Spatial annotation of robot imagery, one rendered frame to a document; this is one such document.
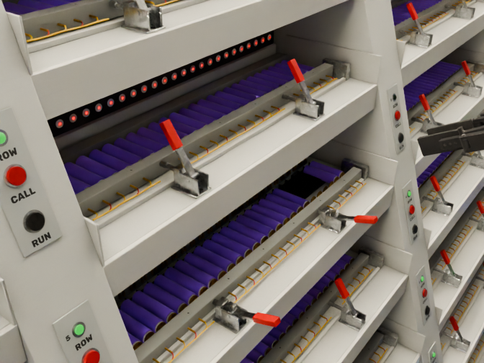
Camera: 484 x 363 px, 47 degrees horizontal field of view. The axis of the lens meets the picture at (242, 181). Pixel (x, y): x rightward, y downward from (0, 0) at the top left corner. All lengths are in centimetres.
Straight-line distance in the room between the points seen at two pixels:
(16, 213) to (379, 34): 70
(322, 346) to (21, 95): 66
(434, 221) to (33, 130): 98
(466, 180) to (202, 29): 98
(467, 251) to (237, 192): 96
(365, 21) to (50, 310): 68
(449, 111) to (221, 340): 86
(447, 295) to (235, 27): 90
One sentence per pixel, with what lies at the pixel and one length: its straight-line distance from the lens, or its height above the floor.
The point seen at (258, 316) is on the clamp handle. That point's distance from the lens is 70.
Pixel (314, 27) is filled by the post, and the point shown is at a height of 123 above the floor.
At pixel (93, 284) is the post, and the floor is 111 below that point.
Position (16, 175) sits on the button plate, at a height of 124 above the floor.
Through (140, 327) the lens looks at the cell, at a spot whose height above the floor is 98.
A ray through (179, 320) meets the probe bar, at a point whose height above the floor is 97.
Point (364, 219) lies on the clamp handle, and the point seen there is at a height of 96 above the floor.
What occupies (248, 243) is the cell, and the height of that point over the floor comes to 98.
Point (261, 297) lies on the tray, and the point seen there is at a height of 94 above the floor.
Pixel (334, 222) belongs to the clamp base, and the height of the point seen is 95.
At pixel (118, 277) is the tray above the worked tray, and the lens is 58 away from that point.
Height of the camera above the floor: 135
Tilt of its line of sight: 20 degrees down
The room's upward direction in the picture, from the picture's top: 15 degrees counter-clockwise
